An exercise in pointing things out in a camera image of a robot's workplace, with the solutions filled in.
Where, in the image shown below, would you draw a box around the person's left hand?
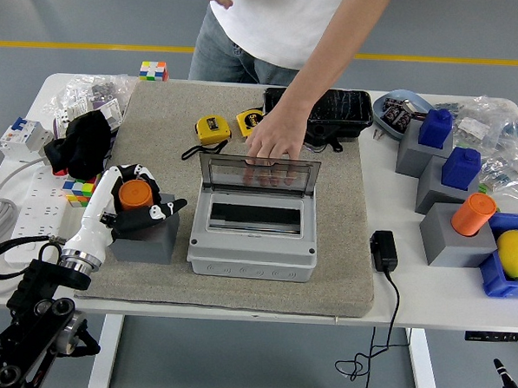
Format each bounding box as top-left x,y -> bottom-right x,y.
242,109 -> 311,189

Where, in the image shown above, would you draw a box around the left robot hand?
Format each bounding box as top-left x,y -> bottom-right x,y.
61,160 -> 191,270

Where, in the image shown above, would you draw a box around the orange cylinder battery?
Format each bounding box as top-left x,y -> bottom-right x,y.
449,190 -> 499,239
117,178 -> 155,214

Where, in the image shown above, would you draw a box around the smoky transparent box lid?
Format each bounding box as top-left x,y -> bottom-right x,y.
196,150 -> 322,201

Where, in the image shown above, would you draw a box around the grey plastic junction box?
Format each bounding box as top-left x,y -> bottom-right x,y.
185,185 -> 322,285

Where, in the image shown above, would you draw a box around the colourful puzzle cube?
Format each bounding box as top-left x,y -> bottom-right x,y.
61,173 -> 102,210

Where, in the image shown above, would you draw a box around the yellow tape measure 5m print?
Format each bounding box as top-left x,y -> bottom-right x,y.
235,107 -> 266,140

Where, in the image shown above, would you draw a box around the white power strip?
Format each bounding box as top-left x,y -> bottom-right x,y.
3,165 -> 73,271

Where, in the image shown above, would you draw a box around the black table control panel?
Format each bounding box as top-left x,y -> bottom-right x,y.
464,329 -> 518,344

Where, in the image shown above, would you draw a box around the person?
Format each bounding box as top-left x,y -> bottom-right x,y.
187,0 -> 394,93

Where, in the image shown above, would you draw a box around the black cloth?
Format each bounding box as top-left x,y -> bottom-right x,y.
42,107 -> 115,182

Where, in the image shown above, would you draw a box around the grey holder block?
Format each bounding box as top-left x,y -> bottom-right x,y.
107,189 -> 181,267
416,201 -> 501,271
414,155 -> 482,219
394,118 -> 456,179

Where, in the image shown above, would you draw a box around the black plastic tray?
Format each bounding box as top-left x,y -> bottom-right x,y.
259,85 -> 376,155

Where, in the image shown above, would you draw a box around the white table leg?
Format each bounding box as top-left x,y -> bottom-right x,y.
87,312 -> 126,388
404,327 -> 446,388

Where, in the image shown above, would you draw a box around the puzzle cube with white face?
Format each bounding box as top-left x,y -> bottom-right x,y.
138,60 -> 170,83

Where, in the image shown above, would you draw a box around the white blue circuit breaker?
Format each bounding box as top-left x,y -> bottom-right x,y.
0,116 -> 56,165

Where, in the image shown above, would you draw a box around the grey-brown mat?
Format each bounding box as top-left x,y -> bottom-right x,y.
73,76 -> 386,319

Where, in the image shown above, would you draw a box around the light blue dish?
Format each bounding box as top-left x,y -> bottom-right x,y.
370,87 -> 437,141

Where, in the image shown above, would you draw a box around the blue storage bin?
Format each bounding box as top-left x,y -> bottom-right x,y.
478,210 -> 518,299

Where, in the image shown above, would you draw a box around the clear bag of small parts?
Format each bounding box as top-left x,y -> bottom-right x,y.
40,69 -> 138,143

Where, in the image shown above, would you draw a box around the dark purple component pack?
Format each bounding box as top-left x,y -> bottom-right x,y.
382,97 -> 415,130

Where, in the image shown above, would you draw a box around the yellow lemon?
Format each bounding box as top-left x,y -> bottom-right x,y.
495,228 -> 518,280

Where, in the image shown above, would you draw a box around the black power adapter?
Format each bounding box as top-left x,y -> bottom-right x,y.
367,228 -> 400,274

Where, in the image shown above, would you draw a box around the blue block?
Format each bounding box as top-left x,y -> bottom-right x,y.
440,146 -> 483,192
417,107 -> 455,151

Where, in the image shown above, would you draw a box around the clear bags of components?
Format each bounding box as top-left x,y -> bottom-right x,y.
430,92 -> 518,204

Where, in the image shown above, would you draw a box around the yellow tape measure with strap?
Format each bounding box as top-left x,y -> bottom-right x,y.
180,113 -> 233,164

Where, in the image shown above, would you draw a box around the black adapter cord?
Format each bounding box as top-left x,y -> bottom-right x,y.
333,267 -> 415,388

